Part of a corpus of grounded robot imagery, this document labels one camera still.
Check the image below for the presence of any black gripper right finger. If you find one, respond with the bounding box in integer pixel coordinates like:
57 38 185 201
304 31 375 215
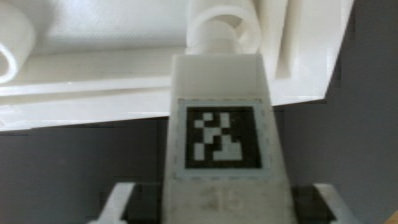
292 183 359 224

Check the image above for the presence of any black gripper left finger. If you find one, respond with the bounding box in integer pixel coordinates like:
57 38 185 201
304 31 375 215
87 182 160 224

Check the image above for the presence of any white square table top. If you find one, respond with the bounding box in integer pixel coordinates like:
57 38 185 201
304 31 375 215
0 0 356 133

